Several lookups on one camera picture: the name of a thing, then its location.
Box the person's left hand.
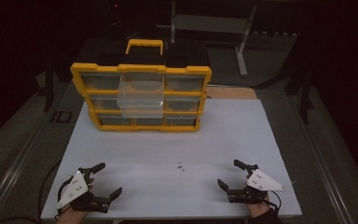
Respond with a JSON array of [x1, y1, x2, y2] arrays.
[[59, 176, 96, 220]]

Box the yellow black organizer box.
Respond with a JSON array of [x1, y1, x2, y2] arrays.
[[70, 38, 213, 133]]

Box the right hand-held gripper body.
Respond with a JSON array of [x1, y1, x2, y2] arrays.
[[227, 164, 286, 204]]

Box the person's right hand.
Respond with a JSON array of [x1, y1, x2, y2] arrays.
[[245, 174, 272, 218]]

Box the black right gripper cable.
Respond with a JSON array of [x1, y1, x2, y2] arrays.
[[260, 190, 282, 213]]

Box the closed clear organizer drawers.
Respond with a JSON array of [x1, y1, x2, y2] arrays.
[[79, 72, 207, 127]]

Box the grey metal stand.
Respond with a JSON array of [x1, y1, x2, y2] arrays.
[[157, 0, 258, 77]]

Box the brown cardboard sheet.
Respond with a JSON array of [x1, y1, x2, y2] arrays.
[[205, 86, 259, 101]]

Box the dark tripod stand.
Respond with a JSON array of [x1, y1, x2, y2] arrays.
[[251, 12, 316, 125]]

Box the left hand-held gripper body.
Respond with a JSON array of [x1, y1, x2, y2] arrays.
[[56, 167, 111, 214]]

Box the clear plastic drawer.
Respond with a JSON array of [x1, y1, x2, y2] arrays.
[[117, 72, 165, 119]]

